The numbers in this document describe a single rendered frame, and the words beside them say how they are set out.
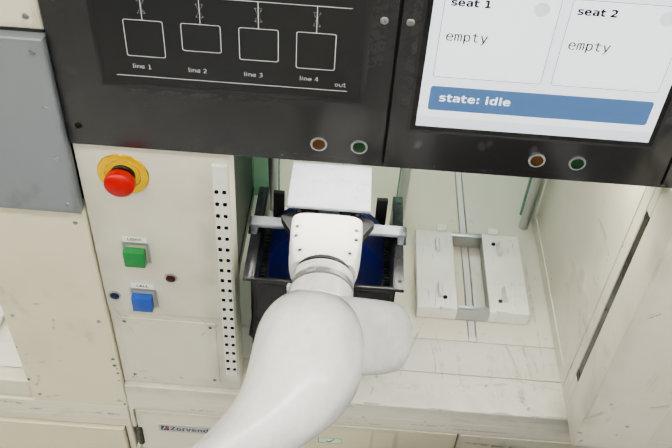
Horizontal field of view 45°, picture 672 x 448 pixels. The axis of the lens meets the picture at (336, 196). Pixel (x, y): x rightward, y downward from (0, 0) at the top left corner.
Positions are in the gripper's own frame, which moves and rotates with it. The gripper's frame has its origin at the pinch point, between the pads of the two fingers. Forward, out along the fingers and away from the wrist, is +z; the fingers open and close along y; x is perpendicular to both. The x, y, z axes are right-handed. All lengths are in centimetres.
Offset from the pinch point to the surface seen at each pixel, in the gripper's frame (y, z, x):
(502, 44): 18.1, -10.0, 34.1
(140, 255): -26.0, -10.8, -3.7
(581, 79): 27.7, -10.0, 30.3
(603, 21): 28.2, -10.0, 37.8
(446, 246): 23.6, 26.2, -34.8
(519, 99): 21.4, -10.0, 27.0
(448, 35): 12.0, -10.0, 34.7
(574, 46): 25.9, -10.0, 34.5
